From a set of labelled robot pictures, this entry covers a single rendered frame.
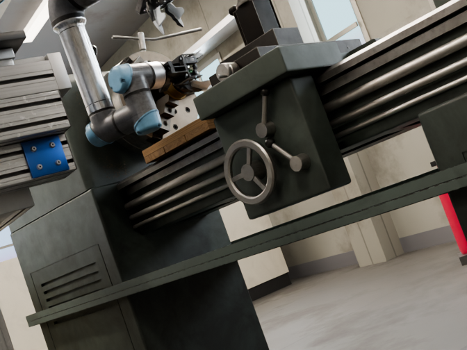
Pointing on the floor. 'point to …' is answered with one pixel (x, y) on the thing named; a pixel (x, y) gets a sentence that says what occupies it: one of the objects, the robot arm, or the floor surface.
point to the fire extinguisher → (454, 225)
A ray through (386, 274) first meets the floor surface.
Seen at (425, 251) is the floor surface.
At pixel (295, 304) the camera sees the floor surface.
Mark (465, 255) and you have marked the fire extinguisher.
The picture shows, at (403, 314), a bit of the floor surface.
